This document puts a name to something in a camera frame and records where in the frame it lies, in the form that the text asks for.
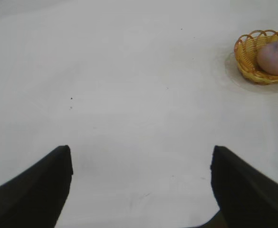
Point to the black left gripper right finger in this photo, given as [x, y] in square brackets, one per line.
[248, 197]

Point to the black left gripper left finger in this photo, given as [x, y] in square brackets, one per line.
[34, 194]

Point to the pink peach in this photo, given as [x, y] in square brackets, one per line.
[274, 59]

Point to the yellow woven wicker basket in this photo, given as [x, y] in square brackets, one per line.
[245, 52]

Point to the clear plastic plate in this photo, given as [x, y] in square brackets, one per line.
[231, 71]

